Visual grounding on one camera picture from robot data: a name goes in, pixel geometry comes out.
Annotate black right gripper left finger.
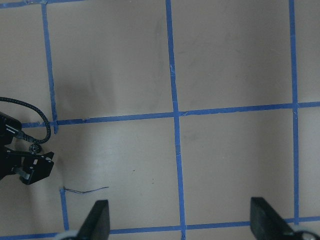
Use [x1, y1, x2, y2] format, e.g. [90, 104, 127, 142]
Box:
[77, 200, 110, 240]

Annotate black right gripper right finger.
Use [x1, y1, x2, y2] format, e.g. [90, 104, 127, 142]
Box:
[250, 197, 296, 240]

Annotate small black bearing gear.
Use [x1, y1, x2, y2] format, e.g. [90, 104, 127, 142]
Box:
[28, 143, 42, 155]

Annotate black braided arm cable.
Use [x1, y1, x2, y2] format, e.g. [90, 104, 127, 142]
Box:
[0, 96, 52, 145]

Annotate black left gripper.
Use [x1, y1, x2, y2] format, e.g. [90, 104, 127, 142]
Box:
[0, 145, 54, 185]

